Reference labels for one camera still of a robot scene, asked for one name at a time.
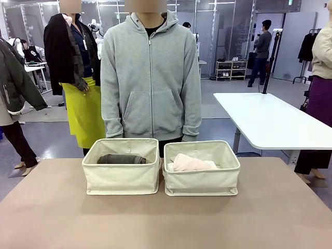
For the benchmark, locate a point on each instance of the aproned person's hand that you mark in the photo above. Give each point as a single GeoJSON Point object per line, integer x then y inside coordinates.
{"type": "Point", "coordinates": [85, 87]}

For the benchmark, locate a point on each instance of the grey towel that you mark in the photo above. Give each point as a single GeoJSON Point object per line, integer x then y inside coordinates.
{"type": "Point", "coordinates": [122, 158]}

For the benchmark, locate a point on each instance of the pink towel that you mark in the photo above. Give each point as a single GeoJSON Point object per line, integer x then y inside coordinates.
{"type": "Point", "coordinates": [189, 164]}

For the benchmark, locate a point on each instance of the white towel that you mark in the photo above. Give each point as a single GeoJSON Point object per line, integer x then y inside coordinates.
{"type": "Point", "coordinates": [210, 163]}

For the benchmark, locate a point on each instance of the person with yellow apron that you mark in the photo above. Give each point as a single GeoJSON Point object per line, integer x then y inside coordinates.
{"type": "Point", "coordinates": [83, 109]}

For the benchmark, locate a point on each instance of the white humanoid robot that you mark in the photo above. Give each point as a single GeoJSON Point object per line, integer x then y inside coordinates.
{"type": "Point", "coordinates": [96, 33]}

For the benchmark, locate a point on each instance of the white background desk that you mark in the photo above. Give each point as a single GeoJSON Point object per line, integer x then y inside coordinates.
{"type": "Point", "coordinates": [35, 66]}

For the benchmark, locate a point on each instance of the seated person in varsity jacket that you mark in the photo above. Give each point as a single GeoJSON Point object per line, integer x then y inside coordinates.
{"type": "Point", "coordinates": [32, 53]}

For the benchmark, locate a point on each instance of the person in grey hoodie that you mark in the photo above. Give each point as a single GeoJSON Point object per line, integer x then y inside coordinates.
{"type": "Point", "coordinates": [150, 85]}

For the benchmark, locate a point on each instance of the person in dark green jacket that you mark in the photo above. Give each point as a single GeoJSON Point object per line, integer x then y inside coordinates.
{"type": "Point", "coordinates": [13, 85]}

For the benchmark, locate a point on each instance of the cream fabric basket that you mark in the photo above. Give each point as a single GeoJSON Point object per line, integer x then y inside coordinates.
{"type": "Point", "coordinates": [122, 176]}
{"type": "Point", "coordinates": [202, 181]}

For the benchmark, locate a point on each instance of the wooden shoe rack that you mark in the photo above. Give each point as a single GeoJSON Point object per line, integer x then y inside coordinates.
{"type": "Point", "coordinates": [231, 70]}

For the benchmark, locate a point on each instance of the black case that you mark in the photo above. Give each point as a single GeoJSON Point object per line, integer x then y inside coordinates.
{"type": "Point", "coordinates": [249, 61]}

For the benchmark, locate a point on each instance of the standing person in grey sweater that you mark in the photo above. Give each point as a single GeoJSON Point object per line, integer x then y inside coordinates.
{"type": "Point", "coordinates": [263, 44]}

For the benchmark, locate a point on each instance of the white table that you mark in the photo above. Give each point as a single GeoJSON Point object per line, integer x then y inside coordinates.
{"type": "Point", "coordinates": [267, 119]}

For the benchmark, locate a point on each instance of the black tripod pole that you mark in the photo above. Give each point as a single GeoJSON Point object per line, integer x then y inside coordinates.
{"type": "Point", "coordinates": [271, 64]}

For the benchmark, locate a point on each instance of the black clothes rack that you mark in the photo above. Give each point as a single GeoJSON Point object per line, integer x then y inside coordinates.
{"type": "Point", "coordinates": [302, 79]}

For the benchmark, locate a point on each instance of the black hanging garment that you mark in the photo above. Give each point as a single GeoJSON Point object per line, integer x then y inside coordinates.
{"type": "Point", "coordinates": [306, 49]}

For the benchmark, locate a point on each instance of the person in purple skirt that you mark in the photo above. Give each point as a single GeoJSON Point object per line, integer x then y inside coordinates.
{"type": "Point", "coordinates": [321, 103]}

